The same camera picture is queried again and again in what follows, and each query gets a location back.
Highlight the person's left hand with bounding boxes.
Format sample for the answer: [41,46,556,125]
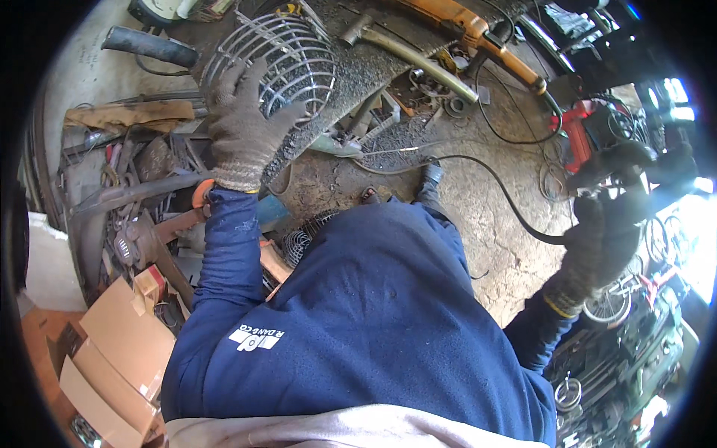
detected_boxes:
[204,58,307,195]

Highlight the person's right hand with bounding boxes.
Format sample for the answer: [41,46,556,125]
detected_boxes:
[542,189,646,320]

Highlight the metal wire fan guard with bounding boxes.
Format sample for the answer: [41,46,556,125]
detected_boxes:
[199,11,338,121]

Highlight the red welding machine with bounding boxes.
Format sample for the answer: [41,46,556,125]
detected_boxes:
[549,100,597,174]

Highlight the bicycle wheel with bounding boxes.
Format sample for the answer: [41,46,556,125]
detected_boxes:
[581,279,635,327]

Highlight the heap of metal parts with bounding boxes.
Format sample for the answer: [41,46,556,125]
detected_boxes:
[546,280,698,448]

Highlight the person's legs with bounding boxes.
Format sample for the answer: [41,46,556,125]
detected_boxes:
[358,161,456,226]

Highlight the orange angle grinder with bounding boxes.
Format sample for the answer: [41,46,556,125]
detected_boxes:
[392,0,548,96]

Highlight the metal hammer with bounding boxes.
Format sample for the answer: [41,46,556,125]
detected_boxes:
[339,14,480,105]

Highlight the person's body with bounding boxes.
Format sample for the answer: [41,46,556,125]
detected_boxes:
[159,193,561,448]

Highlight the orange grinding disc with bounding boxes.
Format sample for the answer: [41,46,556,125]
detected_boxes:
[190,179,217,211]

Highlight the heap of scrap metal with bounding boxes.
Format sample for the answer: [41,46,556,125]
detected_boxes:
[60,129,215,314]

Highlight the worn wooden plank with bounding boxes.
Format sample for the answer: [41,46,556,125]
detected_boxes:
[63,101,196,134]

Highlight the brown cardboard boxes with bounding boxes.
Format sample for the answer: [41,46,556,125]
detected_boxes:
[58,264,178,448]

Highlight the black grinder power cable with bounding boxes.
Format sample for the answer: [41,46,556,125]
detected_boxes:
[475,56,564,146]

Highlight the black welding cable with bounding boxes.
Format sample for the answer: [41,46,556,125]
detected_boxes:
[352,154,568,247]

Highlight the small wire mesh guard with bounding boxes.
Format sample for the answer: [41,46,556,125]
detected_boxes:
[280,209,339,270]

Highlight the black rubber pipe handle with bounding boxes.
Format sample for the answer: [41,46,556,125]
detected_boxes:
[101,25,201,71]

